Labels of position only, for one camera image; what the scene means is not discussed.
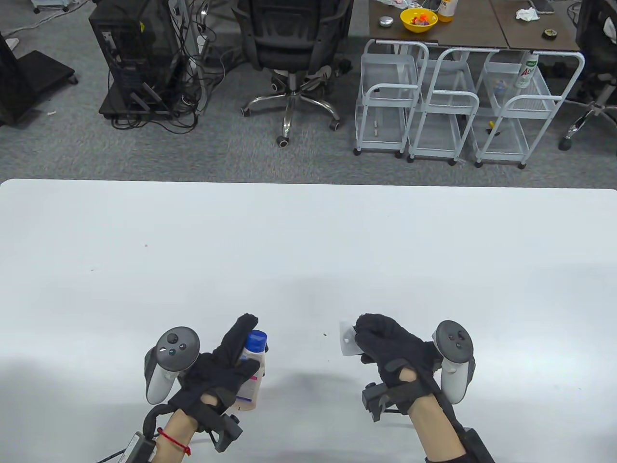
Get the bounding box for person's right hand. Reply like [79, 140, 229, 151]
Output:
[354, 313, 443, 414]

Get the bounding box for person's left hand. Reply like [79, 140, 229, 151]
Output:
[168, 313, 261, 421]

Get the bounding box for beige bottle with blue cap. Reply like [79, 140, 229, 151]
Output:
[234, 330, 269, 413]

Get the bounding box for small white card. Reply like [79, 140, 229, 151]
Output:
[338, 322, 360, 358]

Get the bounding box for black forearm pack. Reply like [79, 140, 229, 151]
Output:
[452, 424, 496, 463]

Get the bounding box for person's left forearm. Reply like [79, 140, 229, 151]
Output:
[154, 409, 205, 463]

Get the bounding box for person's right forearm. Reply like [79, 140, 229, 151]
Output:
[409, 395, 469, 463]

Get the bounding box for grey white left controller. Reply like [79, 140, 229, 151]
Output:
[144, 327, 201, 406]

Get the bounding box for grey white controller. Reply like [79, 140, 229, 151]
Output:
[433, 319, 476, 405]
[144, 327, 201, 406]

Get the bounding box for grey white right controller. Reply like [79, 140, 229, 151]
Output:
[433, 319, 476, 405]

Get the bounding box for white power strip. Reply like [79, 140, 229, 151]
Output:
[194, 33, 209, 99]

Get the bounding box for black mesh office chair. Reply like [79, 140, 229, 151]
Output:
[232, 0, 355, 148]

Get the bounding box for white bottle with green label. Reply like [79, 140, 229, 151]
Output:
[514, 52, 540, 90]

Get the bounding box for black computer tower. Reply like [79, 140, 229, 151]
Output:
[88, 0, 183, 118]

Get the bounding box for yellow bowl of sweets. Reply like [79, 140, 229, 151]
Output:
[400, 7, 439, 34]

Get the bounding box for brown desk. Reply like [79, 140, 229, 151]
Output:
[368, 0, 510, 51]
[489, 0, 582, 53]

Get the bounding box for black rolling stand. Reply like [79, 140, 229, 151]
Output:
[0, 33, 79, 127]

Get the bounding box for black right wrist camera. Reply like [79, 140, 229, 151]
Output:
[362, 382, 413, 423]

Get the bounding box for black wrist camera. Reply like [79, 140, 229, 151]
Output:
[362, 382, 413, 423]
[200, 406, 243, 453]

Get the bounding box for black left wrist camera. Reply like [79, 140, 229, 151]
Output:
[200, 406, 243, 453]

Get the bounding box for red string bracelet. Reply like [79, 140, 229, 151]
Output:
[156, 427, 192, 457]

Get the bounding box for white wire trolley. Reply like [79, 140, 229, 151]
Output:
[353, 39, 430, 159]
[474, 50, 587, 170]
[406, 47, 481, 166]

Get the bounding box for tangle of black cables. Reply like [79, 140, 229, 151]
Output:
[110, 0, 228, 132]

